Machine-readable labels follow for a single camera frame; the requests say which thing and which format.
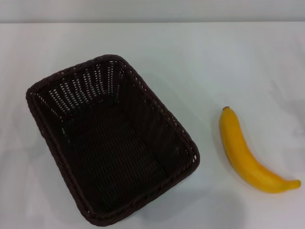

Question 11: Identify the black woven plastic basket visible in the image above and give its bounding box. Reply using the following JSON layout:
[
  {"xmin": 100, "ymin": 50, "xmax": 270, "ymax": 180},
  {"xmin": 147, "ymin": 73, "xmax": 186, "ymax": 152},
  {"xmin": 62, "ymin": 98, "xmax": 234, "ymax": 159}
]
[{"xmin": 25, "ymin": 54, "xmax": 201, "ymax": 227}]

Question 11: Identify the yellow banana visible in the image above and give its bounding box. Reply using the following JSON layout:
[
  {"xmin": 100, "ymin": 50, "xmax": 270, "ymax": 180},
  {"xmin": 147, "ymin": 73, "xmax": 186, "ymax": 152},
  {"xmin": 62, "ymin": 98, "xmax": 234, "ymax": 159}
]
[{"xmin": 219, "ymin": 106, "xmax": 302, "ymax": 194}]

